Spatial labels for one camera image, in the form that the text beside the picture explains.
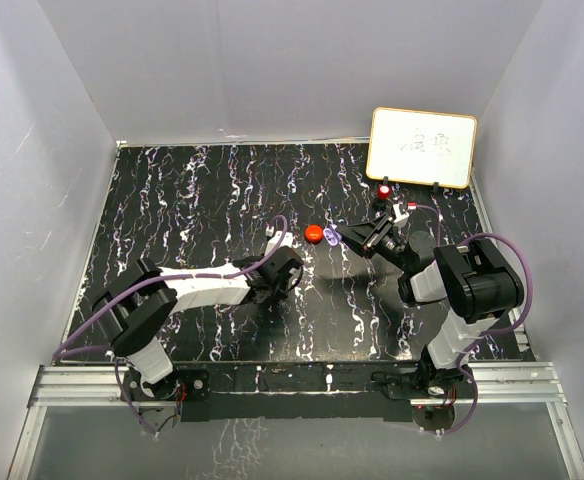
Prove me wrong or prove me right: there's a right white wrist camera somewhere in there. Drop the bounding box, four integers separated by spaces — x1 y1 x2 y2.
391 201 417 227

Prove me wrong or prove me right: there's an aluminium frame rail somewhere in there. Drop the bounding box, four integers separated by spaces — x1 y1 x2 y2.
7 362 584 479

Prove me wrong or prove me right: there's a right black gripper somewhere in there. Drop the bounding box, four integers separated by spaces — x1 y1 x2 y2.
336 213 413 273

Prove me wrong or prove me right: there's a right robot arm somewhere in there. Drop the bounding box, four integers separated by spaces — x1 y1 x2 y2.
337 214 525 398

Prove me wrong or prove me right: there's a white board with frame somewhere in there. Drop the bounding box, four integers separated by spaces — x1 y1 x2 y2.
366 107 478 189

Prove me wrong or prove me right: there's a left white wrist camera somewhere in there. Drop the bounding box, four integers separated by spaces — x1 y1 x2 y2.
264 226 293 257

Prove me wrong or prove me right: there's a purple earbud charging case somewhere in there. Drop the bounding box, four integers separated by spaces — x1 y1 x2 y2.
323 227 341 247

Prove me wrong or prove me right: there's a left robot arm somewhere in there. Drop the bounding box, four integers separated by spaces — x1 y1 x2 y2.
92 246 303 399

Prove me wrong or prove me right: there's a red round disc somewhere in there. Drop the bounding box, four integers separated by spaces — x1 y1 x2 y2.
304 224 324 244

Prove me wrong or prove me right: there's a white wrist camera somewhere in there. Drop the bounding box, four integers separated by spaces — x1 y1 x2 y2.
264 226 293 257
391 201 417 227

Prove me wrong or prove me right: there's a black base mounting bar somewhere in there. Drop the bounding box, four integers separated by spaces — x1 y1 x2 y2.
177 361 425 422

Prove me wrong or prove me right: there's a red emergency stop button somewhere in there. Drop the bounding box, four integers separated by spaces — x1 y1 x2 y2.
373 184 392 211

